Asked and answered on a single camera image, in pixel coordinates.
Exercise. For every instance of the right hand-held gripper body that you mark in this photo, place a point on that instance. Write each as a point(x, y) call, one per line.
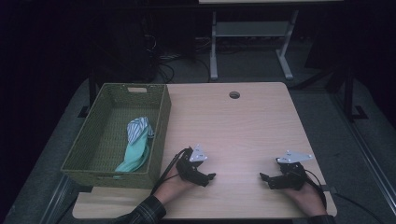
point(292, 177)

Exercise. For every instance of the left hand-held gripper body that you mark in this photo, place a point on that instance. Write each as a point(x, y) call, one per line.
point(190, 169)

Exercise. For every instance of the teal garment with striped collar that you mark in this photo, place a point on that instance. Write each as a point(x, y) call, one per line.
point(137, 149)

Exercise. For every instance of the green woven basket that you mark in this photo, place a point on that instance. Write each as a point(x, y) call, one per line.
point(109, 130)

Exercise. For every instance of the person's left hand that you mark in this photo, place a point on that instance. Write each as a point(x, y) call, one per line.
point(171, 188)

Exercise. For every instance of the person's right hand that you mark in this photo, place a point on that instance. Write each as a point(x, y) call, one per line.
point(309, 200)

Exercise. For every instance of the black metal stand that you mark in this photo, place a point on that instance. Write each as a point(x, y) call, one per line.
point(348, 87)

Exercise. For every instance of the white metal desk frame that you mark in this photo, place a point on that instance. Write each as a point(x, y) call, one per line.
point(249, 28)

